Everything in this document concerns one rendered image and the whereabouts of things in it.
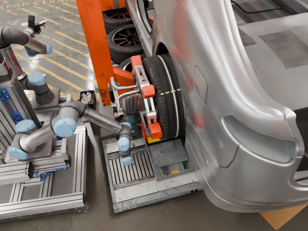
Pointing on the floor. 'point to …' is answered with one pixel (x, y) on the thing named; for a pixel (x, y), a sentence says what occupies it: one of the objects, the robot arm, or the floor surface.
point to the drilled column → (95, 128)
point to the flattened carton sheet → (281, 216)
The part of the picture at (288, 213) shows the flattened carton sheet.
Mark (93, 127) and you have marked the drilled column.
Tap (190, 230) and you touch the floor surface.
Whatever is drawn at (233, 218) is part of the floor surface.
